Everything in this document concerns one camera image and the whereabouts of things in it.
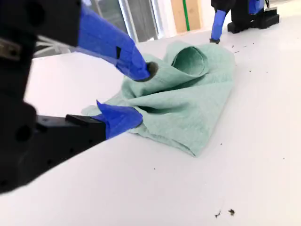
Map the green t-shirt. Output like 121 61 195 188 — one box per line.
81 41 236 158

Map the green pole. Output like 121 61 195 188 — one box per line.
182 0 191 32

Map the brown wooden board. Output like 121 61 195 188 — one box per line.
170 0 203 33

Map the white window frame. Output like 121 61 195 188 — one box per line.
82 0 165 44

